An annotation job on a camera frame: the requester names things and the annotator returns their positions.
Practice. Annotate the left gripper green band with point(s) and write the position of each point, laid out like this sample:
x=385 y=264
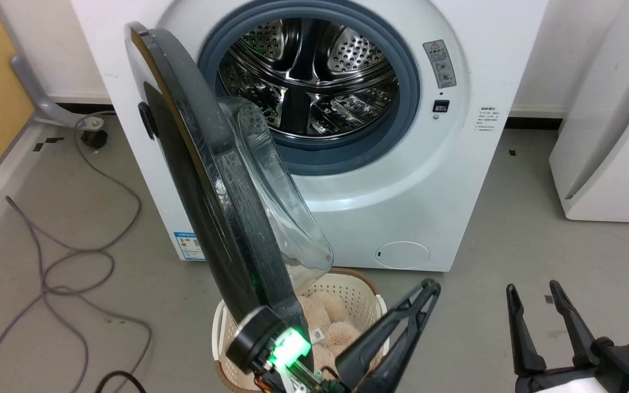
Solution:
x=290 y=349

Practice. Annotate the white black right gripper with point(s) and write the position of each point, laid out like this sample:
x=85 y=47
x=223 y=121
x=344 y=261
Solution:
x=625 y=368

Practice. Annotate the dark grey washing machine door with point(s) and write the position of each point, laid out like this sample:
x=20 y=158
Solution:
x=205 y=164

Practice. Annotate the white front-load washing machine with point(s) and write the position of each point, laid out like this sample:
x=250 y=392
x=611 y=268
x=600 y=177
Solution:
x=434 y=180

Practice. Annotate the black door latch socket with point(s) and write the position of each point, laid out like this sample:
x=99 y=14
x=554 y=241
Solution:
x=441 y=106

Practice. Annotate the grey rubber door gasket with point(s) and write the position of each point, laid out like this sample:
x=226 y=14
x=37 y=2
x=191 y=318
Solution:
x=410 y=82

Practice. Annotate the white plastic laundry basket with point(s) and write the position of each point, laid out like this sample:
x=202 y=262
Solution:
x=355 y=289

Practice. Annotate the beige plush toy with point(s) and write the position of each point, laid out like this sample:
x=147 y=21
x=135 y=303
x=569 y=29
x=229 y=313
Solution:
x=328 y=322

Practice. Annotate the round white filter cover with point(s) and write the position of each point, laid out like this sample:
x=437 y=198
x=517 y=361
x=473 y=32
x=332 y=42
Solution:
x=402 y=255

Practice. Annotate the white tall appliance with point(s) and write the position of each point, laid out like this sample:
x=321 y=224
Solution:
x=609 y=142

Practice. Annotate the blue white energy label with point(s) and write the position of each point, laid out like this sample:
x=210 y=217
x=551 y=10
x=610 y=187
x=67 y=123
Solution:
x=189 y=246

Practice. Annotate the grey warning sticker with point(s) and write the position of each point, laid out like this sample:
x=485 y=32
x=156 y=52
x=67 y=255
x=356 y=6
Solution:
x=439 y=64

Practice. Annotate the stainless steel washer drum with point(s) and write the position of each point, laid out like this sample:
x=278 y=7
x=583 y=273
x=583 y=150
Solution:
x=314 y=71

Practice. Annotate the black round floor cap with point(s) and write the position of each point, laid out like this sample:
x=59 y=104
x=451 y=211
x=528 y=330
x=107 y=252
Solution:
x=94 y=138

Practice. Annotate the grey metal furniture leg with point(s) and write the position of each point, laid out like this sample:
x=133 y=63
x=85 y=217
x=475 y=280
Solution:
x=39 y=101

